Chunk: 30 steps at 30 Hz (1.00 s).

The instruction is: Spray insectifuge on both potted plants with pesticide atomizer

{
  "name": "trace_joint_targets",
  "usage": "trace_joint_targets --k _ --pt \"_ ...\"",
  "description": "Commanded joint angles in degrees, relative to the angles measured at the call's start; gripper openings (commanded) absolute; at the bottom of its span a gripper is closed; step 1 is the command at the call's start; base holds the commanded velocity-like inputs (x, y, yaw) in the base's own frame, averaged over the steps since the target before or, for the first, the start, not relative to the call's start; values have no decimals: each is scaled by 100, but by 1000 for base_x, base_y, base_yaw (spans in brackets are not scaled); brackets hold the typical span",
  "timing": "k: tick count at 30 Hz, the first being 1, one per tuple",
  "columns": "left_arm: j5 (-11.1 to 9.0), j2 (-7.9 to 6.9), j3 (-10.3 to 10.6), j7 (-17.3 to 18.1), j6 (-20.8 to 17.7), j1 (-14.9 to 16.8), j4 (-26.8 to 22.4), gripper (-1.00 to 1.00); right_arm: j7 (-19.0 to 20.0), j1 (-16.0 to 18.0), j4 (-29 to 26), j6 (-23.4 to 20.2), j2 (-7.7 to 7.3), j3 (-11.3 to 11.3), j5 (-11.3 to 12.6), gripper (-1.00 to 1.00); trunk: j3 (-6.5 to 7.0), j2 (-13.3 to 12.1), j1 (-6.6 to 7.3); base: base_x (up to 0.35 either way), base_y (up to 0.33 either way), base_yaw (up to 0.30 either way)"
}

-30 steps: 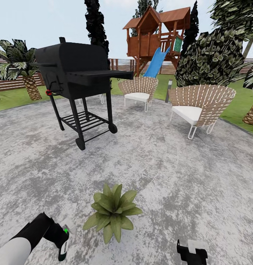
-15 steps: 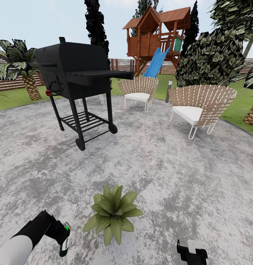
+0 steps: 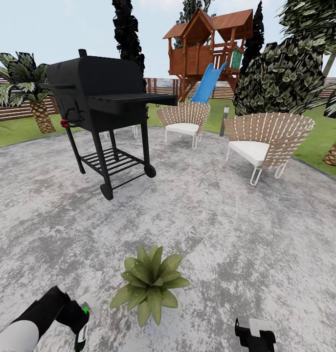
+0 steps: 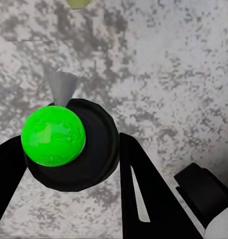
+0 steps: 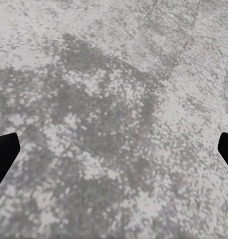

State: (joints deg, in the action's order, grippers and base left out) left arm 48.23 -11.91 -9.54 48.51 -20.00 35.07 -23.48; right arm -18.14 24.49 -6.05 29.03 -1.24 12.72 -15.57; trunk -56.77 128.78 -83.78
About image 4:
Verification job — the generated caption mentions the insectifuge atomizer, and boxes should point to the insectifuge atomizer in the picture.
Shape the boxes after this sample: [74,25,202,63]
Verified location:
[21,71,120,192]

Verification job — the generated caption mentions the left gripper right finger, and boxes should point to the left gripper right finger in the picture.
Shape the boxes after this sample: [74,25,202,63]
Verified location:
[119,132,204,239]

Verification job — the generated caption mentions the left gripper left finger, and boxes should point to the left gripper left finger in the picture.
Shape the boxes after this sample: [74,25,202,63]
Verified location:
[0,135,27,220]

